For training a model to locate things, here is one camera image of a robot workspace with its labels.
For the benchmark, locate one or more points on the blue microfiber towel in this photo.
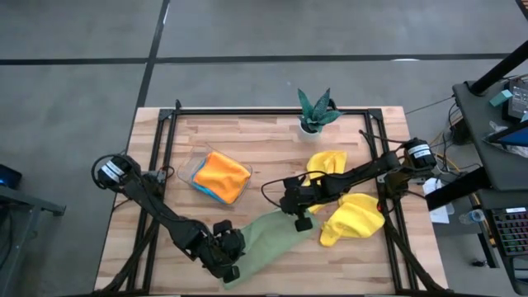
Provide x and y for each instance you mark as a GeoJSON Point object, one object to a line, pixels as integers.
{"type": "Point", "coordinates": [199, 189]}

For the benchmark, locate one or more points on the green microfiber towel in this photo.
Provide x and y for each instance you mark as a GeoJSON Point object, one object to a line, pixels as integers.
{"type": "Point", "coordinates": [268, 243]}

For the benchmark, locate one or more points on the clear water bottle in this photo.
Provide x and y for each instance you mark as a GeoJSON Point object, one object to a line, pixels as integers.
{"type": "Point", "coordinates": [473, 216]}

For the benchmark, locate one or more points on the black tablet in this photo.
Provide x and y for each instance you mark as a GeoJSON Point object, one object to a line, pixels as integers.
{"type": "Point", "coordinates": [515, 138]}

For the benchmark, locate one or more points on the black keyboard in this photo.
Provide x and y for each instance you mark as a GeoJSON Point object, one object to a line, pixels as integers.
{"type": "Point", "coordinates": [511, 233]}

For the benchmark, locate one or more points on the orange microfiber towel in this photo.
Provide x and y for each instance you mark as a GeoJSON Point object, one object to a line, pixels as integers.
{"type": "Point", "coordinates": [222, 177]}

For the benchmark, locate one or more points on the clear plastic bin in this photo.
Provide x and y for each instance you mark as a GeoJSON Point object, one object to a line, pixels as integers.
{"type": "Point", "coordinates": [185, 171]}

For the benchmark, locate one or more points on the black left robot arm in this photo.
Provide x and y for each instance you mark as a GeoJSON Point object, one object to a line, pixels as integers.
{"type": "Point", "coordinates": [161, 210]}

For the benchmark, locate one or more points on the black desk pole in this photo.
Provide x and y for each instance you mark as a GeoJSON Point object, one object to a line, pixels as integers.
{"type": "Point", "coordinates": [499, 68]}

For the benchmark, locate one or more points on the snake plant in white pot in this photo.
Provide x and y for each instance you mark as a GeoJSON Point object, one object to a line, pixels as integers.
{"type": "Point", "coordinates": [315, 115]}

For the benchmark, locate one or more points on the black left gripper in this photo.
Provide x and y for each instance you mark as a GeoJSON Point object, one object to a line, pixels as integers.
{"type": "Point", "coordinates": [220, 251]}

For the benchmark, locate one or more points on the black device with blue light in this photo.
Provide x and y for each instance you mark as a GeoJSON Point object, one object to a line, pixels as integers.
{"type": "Point", "coordinates": [8, 177]}

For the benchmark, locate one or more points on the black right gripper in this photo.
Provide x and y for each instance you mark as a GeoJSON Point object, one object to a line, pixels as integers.
{"type": "Point", "coordinates": [303, 198]}

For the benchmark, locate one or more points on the black computer desk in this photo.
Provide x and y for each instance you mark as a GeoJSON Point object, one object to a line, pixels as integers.
{"type": "Point", "coordinates": [478, 123]}

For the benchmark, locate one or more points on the black side table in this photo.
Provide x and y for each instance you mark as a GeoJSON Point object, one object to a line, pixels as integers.
{"type": "Point", "coordinates": [24, 200]}

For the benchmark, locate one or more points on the black aluminium table frame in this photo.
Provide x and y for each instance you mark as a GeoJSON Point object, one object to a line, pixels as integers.
{"type": "Point", "coordinates": [268, 111]}

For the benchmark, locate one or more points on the small teal box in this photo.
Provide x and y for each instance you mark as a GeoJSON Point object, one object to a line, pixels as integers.
{"type": "Point", "coordinates": [501, 98]}

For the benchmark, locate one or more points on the yellow microfiber towel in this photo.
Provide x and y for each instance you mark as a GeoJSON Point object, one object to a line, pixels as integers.
{"type": "Point", "coordinates": [328, 163]}
{"type": "Point", "coordinates": [354, 222]}

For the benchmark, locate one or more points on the white paper on floor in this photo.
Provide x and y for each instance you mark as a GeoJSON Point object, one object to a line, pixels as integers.
{"type": "Point", "coordinates": [433, 185]}

